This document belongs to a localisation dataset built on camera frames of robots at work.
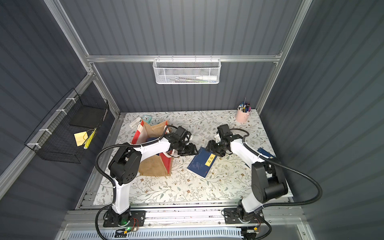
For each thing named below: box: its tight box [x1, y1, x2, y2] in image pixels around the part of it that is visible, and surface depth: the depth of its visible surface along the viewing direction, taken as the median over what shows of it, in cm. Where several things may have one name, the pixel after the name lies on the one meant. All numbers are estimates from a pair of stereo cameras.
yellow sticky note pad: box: [73, 131, 89, 147], surface depth 75 cm
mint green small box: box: [143, 115, 152, 124], surface depth 118 cm
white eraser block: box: [129, 117, 142, 128], surface depth 114 cm
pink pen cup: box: [236, 108, 251, 124], surface depth 111 cm
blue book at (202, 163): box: [187, 147, 218, 179], surface depth 93 cm
